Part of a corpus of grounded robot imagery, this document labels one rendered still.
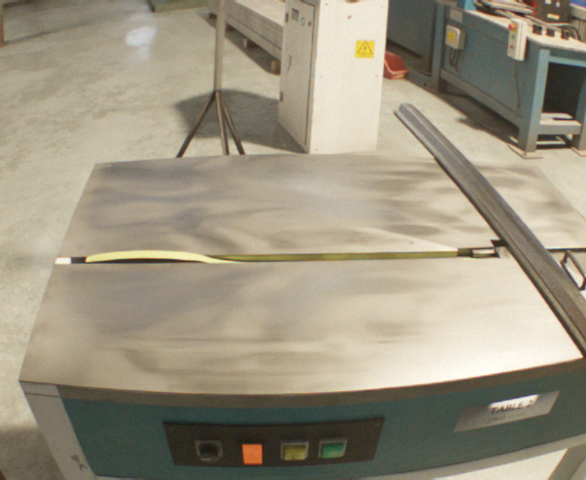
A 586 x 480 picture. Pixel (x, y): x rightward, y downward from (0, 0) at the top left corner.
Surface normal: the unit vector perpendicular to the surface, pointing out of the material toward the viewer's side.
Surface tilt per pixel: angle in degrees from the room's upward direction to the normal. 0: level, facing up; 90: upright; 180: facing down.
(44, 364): 0
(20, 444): 0
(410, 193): 0
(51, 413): 90
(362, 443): 90
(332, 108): 90
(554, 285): 75
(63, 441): 90
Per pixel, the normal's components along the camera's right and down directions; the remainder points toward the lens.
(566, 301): -0.93, -0.14
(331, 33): 0.35, 0.53
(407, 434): 0.12, 0.55
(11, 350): 0.06, -0.84
